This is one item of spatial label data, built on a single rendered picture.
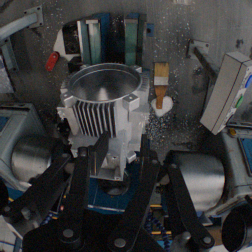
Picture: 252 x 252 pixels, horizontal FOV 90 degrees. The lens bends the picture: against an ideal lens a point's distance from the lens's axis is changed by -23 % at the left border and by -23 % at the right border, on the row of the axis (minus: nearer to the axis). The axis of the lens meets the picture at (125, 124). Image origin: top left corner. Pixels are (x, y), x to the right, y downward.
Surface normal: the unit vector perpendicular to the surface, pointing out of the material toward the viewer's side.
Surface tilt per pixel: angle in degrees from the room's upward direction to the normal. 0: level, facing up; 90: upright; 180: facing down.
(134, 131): 0
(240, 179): 89
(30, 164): 62
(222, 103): 51
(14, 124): 89
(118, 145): 90
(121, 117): 36
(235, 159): 89
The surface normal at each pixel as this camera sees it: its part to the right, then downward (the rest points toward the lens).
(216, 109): -0.84, 0.39
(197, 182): -0.04, -0.27
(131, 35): -0.11, 0.72
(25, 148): 0.00, -0.66
